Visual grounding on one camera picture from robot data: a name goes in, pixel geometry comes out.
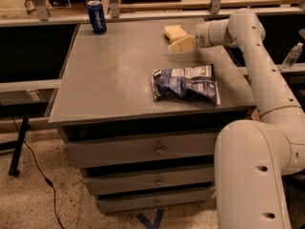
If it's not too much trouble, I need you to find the black power cable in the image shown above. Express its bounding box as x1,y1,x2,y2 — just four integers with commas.
10,116,66,229

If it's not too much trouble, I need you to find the bottom grey drawer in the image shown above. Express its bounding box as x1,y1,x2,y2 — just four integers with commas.
96,187,214,214

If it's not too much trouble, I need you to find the blue Pepsi can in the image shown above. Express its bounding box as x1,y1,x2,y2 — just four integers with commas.
87,0,107,33

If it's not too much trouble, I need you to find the grey metal railing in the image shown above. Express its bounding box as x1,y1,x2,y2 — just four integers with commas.
0,0,304,27

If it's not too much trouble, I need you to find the top grey drawer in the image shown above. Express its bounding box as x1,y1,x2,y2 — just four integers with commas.
65,132,216,169

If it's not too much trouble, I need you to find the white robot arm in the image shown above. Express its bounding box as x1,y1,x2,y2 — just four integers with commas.
195,9,305,229

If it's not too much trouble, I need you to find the grey drawer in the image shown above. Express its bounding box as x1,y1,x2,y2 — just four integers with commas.
65,132,216,169
96,187,214,214
83,164,214,196

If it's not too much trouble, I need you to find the grey drawer cabinet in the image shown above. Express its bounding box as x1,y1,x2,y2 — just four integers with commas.
49,20,254,200

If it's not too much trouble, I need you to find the yellow sponge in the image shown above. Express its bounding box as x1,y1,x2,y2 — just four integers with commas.
164,25,187,43

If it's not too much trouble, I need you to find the middle grey drawer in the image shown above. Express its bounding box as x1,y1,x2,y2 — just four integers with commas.
83,164,214,196

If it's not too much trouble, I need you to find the clear plastic water bottle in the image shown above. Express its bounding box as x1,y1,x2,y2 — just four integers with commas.
281,43,303,72

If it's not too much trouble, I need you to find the black table leg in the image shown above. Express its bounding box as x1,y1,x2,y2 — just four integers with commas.
9,117,30,177

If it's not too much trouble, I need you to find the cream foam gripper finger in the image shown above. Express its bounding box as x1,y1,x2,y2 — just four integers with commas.
168,35,195,52

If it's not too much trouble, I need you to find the blue chip bag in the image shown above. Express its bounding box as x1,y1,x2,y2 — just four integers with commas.
151,64,220,105

